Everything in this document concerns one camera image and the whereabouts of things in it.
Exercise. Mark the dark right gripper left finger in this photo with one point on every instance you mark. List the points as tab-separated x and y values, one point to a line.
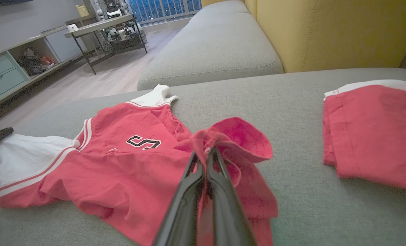
185	212

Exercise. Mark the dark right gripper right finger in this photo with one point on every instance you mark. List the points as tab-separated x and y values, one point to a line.
226	212

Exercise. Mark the red white basketball jersey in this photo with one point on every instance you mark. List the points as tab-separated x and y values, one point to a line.
120	171

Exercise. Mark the red shorts white trim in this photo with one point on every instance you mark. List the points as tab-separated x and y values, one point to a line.
377	136

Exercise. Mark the long low shelf cabinet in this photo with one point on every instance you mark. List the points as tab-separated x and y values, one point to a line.
1	78

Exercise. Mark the large grey sofa seat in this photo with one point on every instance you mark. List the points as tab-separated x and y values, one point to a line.
298	212

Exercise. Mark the yellow container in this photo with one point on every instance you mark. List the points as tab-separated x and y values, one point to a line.
82	10

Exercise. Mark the grey sofa back cushion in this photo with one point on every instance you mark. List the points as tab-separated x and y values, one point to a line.
216	51

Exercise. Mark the wheeled robot under table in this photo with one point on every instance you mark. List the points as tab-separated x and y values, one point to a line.
124	36

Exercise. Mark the white robot on table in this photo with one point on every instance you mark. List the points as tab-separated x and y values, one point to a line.
114	8

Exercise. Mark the balcony window railing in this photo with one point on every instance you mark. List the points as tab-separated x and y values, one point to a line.
161	10

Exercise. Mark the yellow sofa backrest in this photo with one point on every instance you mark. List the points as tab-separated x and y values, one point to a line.
343	30

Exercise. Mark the metal frame side table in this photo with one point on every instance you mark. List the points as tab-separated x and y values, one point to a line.
100	25

